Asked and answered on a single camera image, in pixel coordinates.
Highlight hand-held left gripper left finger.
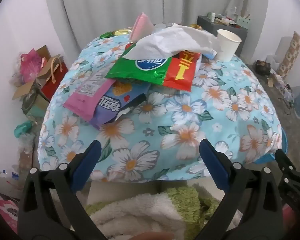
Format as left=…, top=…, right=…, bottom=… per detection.
left=17, top=139, right=108, bottom=240

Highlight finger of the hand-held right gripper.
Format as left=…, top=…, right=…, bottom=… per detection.
left=275, top=149, right=300, bottom=207

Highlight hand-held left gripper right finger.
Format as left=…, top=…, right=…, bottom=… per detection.
left=195, top=139, right=284, bottom=240

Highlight blue plastic bin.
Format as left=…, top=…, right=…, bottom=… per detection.
left=254, top=127, right=289, bottom=165

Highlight large pink snack packet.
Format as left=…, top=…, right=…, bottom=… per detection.
left=63, top=65, right=115, bottom=122

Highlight red snack packet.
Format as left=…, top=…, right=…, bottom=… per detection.
left=163, top=50, right=202, bottom=92

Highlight green snack packet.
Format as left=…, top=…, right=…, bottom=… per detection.
left=105, top=42, right=173, bottom=85

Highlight white paper cup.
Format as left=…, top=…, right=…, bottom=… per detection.
left=216, top=29, right=242, bottom=62

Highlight purple snack packet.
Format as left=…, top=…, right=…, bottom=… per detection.
left=89, top=80, right=150, bottom=130

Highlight blue floral tablecloth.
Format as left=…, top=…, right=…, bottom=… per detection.
left=37, top=29, right=283, bottom=182

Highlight green white fluffy garment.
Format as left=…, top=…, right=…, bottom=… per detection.
left=85, top=184, right=240, bottom=240

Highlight white papers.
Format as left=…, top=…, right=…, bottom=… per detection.
left=267, top=69, right=294, bottom=98

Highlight teal cloth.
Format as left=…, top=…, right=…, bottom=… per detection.
left=14, top=120, right=33, bottom=138

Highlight teal gift box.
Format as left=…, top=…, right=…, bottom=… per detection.
left=22, top=90, right=50, bottom=117

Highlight red gift bag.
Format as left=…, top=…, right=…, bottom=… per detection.
left=41, top=54, right=69, bottom=100

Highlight pink floral mat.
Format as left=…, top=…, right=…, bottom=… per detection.
left=0, top=189, right=22, bottom=234

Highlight brown bag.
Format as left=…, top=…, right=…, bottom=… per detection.
left=254, top=59, right=272, bottom=75

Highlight patterned cardboard column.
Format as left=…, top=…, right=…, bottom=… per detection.
left=276, top=31, right=300, bottom=77

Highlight brown cardboard box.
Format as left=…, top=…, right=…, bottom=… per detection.
left=12, top=45, right=63, bottom=100

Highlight small blue packet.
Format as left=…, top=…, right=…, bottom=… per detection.
left=202, top=50, right=218, bottom=60

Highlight pink plastic bag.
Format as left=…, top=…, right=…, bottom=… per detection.
left=19, top=49, right=47, bottom=83

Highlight white tissue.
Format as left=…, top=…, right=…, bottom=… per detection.
left=124, top=23, right=222, bottom=60

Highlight green foil wrapper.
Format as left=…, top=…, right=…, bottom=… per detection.
left=99, top=31, right=115, bottom=40

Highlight grey cabinet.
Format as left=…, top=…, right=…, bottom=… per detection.
left=197, top=15, right=248, bottom=57

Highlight mint green box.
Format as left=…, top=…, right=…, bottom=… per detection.
left=236, top=14, right=252, bottom=28

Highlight clutter of small toiletries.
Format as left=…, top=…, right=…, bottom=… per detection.
left=206, top=11, right=238, bottom=28

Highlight small pink packet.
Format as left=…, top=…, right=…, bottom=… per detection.
left=129, top=12, right=154, bottom=42

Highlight grey curtain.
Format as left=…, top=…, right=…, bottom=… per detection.
left=42, top=0, right=270, bottom=63

